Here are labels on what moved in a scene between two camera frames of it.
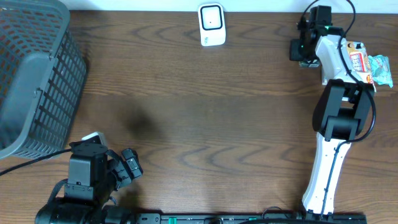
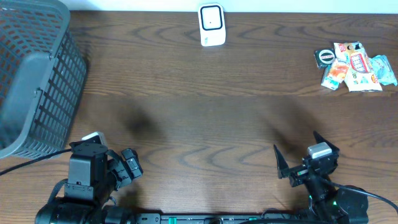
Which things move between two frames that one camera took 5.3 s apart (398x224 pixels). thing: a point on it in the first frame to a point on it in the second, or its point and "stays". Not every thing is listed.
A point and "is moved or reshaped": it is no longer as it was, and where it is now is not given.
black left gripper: [125, 168] stays
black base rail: [250, 218] stays
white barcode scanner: [212, 24] stays
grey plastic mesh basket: [43, 70] stays
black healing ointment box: [313, 63] is moved or reshaped
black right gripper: [294, 52] to [300, 173]
